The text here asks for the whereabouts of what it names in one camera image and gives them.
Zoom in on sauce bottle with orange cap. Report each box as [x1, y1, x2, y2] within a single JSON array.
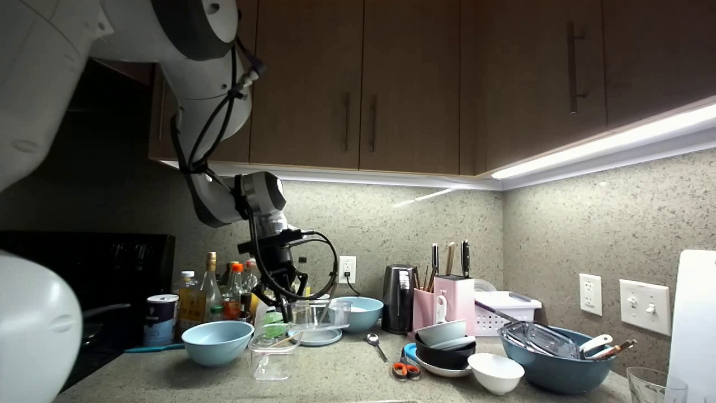
[[222, 260, 250, 322]]

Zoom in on green dish soap bottle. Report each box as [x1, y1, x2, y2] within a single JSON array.
[[255, 303, 292, 340]]

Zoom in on metal whisk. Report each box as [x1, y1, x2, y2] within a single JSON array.
[[475, 300, 586, 363]]

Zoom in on blue rimmed plate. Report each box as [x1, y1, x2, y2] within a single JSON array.
[[400, 340, 475, 380]]

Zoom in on large blue mixing bowl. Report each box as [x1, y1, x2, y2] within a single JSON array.
[[496, 322, 617, 399]]

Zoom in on dark cabinet door handle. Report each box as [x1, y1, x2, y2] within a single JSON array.
[[367, 91, 380, 155], [566, 20, 591, 116]]

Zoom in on small white bowl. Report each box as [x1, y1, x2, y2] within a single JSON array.
[[466, 352, 526, 397]]

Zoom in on pink knife block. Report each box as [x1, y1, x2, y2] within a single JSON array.
[[433, 275, 478, 337]]

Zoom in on light blue shallow bowl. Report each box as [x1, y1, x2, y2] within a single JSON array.
[[179, 318, 258, 369]]

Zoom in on orange handled scissors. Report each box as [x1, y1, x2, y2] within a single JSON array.
[[391, 359, 422, 380]]

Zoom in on black bowl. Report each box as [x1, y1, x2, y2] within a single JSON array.
[[415, 340, 478, 369]]

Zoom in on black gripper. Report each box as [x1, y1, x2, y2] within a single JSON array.
[[237, 226, 308, 322]]

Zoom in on under cabinet light strip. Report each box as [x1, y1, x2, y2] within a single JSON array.
[[152, 97, 716, 194]]

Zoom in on white wall outlet with plug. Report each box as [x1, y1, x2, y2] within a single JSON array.
[[336, 256, 358, 288]]

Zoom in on blue bowl with white inside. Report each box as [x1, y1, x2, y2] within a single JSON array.
[[327, 293, 388, 337]]

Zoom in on white handled utensil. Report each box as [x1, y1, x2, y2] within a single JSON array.
[[578, 331, 615, 359]]

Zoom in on tall dark glass bottle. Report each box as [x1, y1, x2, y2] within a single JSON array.
[[200, 248, 227, 322]]

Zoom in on light blue small plate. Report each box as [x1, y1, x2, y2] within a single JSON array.
[[296, 327, 345, 350]]

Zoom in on white double light switch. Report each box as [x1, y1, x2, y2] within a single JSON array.
[[617, 277, 673, 338]]

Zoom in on white and blue canister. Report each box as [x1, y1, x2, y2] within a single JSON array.
[[143, 293, 182, 347]]

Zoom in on stainless steel canister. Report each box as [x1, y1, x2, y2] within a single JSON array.
[[380, 262, 419, 337]]

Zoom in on pink mug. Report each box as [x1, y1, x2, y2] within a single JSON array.
[[409, 286, 450, 337]]

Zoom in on grey bowl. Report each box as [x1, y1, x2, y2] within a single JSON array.
[[415, 320, 478, 352]]

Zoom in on black kitchen range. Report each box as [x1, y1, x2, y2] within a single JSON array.
[[0, 229, 179, 388]]

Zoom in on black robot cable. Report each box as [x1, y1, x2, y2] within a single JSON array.
[[167, 40, 342, 305]]

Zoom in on white square wall outlet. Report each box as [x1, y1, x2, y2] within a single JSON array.
[[578, 272, 604, 318]]

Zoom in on white plastic basket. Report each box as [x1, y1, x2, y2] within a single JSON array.
[[472, 288, 544, 338]]

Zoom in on metal spoon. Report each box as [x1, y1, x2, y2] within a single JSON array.
[[362, 331, 391, 365]]

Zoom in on wooden cabinet door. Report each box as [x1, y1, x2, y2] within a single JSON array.
[[249, 0, 367, 170], [458, 0, 608, 150], [601, 0, 716, 127], [358, 0, 463, 174]]

